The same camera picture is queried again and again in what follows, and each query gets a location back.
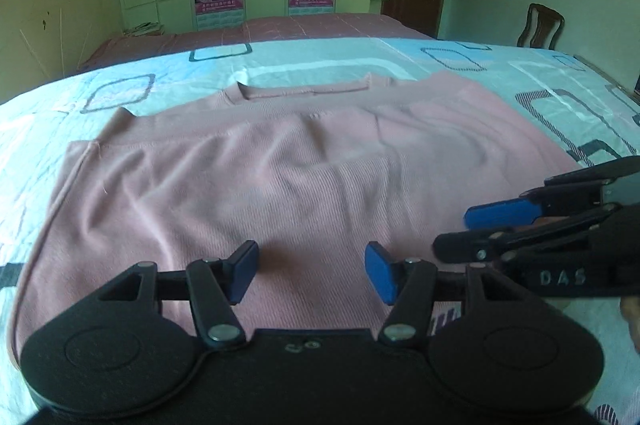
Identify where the pink knit sweater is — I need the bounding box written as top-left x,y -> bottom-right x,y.
10,72 -> 596,346

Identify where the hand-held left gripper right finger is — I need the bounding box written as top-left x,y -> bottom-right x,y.
364,241 -> 526,348

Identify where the dark wooden chair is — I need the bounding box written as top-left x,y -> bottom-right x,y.
516,3 -> 566,51

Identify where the blue patterned bed blanket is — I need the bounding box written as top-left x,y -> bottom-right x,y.
0,36 -> 640,425

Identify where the person's right hand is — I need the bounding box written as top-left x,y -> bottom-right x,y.
620,295 -> 640,352

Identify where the pink checked bed sheet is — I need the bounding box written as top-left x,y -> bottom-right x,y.
77,12 -> 436,73

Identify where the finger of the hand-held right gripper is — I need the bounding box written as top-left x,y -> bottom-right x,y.
464,156 -> 640,230
432,202 -> 623,265

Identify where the wooden bed footboard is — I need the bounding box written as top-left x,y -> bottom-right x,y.
572,52 -> 640,106

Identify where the stack of papers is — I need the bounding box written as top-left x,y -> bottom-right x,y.
122,21 -> 163,38

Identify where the cream bed headboard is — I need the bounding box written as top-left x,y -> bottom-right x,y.
0,0 -> 108,103

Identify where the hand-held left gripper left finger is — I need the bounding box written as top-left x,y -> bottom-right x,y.
97,240 -> 261,351

